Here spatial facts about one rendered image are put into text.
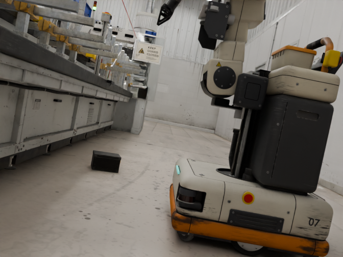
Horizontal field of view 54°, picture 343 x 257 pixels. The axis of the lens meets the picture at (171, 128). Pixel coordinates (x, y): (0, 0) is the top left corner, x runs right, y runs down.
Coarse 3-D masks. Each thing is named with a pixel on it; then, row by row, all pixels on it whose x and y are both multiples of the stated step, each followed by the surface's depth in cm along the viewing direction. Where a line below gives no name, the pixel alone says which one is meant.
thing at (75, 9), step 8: (16, 0) 112; (24, 0) 110; (32, 0) 110; (40, 0) 110; (48, 0) 110; (56, 0) 110; (64, 0) 110; (56, 8) 112; (64, 8) 110; (72, 8) 110
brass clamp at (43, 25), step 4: (40, 20) 152; (44, 20) 152; (40, 24) 152; (44, 24) 152; (48, 24) 153; (52, 24) 157; (40, 28) 152; (44, 28) 153; (48, 28) 154; (52, 28) 158; (48, 32) 155; (52, 32) 159; (52, 36) 166; (56, 36) 165
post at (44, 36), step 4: (48, 8) 155; (52, 8) 155; (48, 20) 155; (52, 20) 158; (40, 32) 155; (44, 32) 155; (40, 36) 155; (44, 36) 155; (48, 36) 157; (40, 40) 156; (44, 40) 156; (48, 40) 158
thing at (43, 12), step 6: (0, 6) 134; (6, 6) 134; (12, 6) 134; (36, 12) 135; (42, 12) 135; (48, 12) 135; (54, 12) 135; (60, 12) 135; (54, 18) 136; (60, 18) 135; (66, 18) 135; (72, 18) 135; (78, 18) 135; (84, 18) 135; (90, 18) 135; (84, 24) 137; (90, 24) 135
